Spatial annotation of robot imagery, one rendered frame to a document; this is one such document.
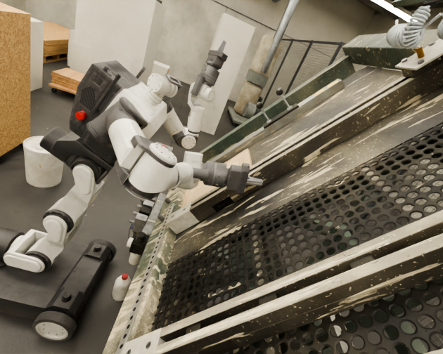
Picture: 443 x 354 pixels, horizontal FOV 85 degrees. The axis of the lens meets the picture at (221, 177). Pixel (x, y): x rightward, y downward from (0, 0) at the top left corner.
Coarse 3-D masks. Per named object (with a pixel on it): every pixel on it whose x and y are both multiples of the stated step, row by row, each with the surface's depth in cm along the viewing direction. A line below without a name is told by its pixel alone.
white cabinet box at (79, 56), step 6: (72, 42) 420; (72, 48) 425; (78, 48) 425; (84, 48) 426; (72, 54) 429; (78, 54) 430; (84, 54) 431; (72, 60) 434; (78, 60) 435; (84, 60) 436; (72, 66) 439; (78, 66) 439; (84, 66) 440; (84, 72) 445
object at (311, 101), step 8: (328, 88) 116; (336, 88) 116; (312, 96) 120; (320, 96) 118; (328, 96) 118; (304, 104) 120; (312, 104) 120; (296, 112) 122; (280, 120) 124; (288, 120) 124; (272, 128) 126; (248, 136) 133; (256, 136) 129; (264, 136) 128; (240, 144) 131; (248, 144) 131; (224, 152) 136; (232, 152) 133; (216, 160) 136; (224, 160) 136
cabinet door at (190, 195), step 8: (240, 152) 127; (248, 152) 121; (232, 160) 126; (240, 160) 119; (248, 160) 114; (200, 184) 128; (192, 192) 126; (200, 192) 120; (184, 200) 124; (192, 200) 119
